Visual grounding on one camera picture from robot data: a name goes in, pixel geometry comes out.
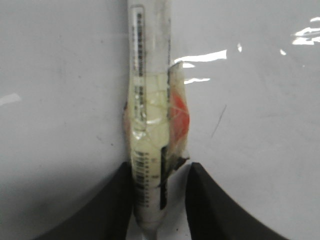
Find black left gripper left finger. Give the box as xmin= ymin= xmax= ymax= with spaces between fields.
xmin=36 ymin=162 xmax=133 ymax=240

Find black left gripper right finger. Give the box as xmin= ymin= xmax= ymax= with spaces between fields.
xmin=186 ymin=162 xmax=286 ymax=240

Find white whiteboard with aluminium frame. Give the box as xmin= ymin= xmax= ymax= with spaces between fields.
xmin=0 ymin=0 xmax=320 ymax=240

